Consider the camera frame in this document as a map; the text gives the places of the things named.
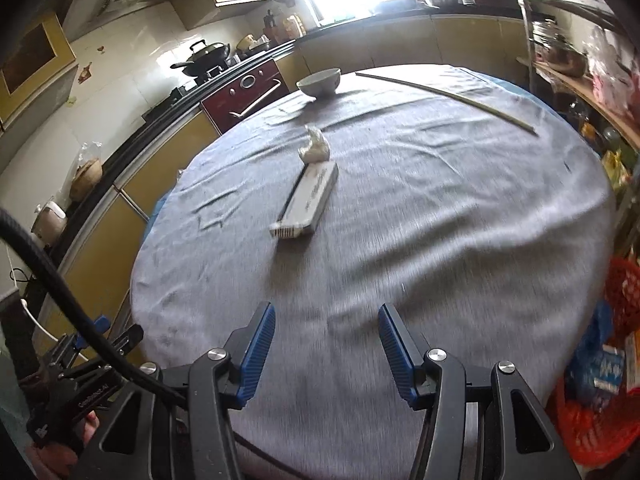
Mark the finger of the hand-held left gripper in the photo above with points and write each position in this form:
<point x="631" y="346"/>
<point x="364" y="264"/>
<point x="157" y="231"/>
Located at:
<point x="101" y="324"/>
<point x="129" y="342"/>

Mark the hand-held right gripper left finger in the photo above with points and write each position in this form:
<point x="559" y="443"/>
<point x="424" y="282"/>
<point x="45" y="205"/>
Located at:
<point x="257" y="355"/>

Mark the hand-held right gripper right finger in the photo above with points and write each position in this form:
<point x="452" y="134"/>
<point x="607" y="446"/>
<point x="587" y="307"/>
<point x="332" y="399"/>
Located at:
<point x="395" y="355"/>

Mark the long white carton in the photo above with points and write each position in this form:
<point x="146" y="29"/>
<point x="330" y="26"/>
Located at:
<point x="310" y="195"/>

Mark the red plastic basket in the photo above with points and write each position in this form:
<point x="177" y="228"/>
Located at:
<point x="585" y="435"/>

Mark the white tissue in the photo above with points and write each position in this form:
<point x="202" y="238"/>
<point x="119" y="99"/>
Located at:
<point x="315" y="147"/>

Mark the person's left hand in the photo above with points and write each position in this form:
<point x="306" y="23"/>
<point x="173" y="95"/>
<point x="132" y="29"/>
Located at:
<point x="91" y="430"/>

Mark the white rice cooker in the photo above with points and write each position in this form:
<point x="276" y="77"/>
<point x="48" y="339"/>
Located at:
<point x="49" y="222"/>

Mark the round table with grey cloth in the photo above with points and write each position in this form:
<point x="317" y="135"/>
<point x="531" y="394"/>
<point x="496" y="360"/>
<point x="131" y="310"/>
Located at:
<point x="425" y="210"/>

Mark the bagged brown pot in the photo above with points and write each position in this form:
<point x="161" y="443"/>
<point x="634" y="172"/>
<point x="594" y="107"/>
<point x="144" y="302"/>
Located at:
<point x="86" y="175"/>

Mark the blue snack packet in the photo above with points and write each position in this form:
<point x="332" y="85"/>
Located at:
<point x="595" y="360"/>

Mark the dark red oven front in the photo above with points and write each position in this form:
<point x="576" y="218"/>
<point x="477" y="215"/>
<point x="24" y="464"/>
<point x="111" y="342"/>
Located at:
<point x="245" y="95"/>

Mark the thin wooden chopstick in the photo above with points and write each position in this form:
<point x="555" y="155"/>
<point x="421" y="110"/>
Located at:
<point x="450" y="91"/>

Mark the white ceramic bowl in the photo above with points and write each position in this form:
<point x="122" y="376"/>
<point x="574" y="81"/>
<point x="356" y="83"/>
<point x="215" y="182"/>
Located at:
<point x="320" y="82"/>

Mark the black wok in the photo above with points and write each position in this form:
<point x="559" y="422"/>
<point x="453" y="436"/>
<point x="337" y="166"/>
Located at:
<point x="205" y="55"/>

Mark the pink plastic bag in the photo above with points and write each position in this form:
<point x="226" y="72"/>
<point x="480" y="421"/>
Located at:
<point x="610" y="85"/>

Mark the steel storage rack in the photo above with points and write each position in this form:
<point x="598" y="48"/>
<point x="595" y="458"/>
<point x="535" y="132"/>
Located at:
<point x="525" y="35"/>

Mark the steel lidded pot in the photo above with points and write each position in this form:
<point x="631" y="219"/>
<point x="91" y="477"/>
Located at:
<point x="562" y="52"/>

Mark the glass door wall cabinet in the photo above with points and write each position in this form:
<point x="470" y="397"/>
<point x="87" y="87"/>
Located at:
<point x="30" y="70"/>

